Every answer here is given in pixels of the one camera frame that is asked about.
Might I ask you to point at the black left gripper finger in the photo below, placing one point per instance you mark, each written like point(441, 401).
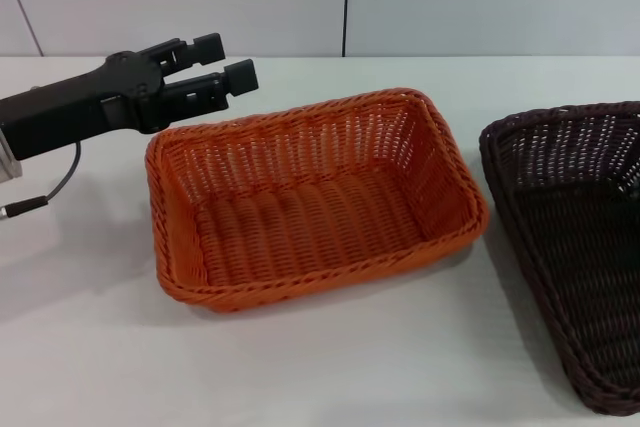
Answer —
point(241, 78)

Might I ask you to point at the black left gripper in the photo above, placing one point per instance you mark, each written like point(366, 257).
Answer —
point(75, 107)

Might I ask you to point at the dark brown woven basket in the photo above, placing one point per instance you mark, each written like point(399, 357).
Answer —
point(580, 247)

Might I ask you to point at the orange woven basket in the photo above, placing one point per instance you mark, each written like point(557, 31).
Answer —
point(320, 227)

